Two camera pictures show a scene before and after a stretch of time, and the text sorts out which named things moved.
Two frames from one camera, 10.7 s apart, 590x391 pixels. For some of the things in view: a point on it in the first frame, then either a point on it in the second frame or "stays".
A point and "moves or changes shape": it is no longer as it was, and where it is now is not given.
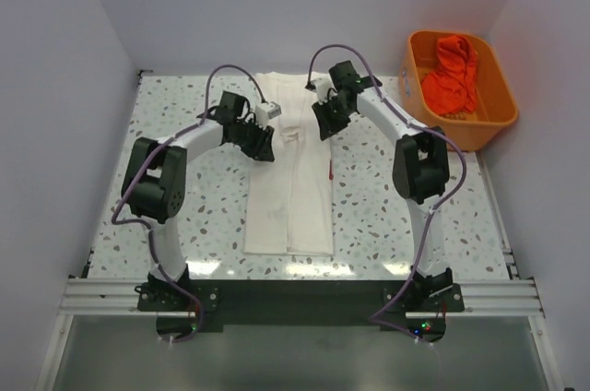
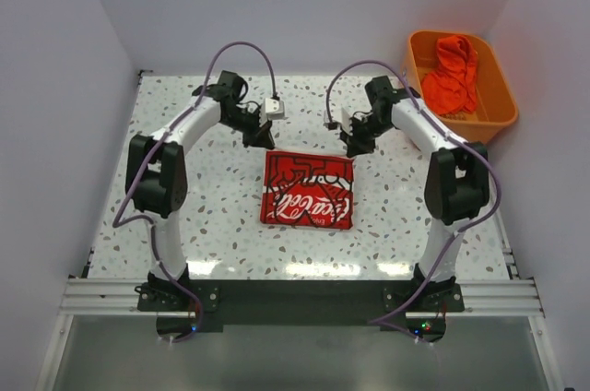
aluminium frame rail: (118, 297) stays
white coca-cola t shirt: (289, 202) moves or changes shape
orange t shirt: (453, 88) stays
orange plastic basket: (458, 82) stays
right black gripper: (328, 127) -> (356, 146)
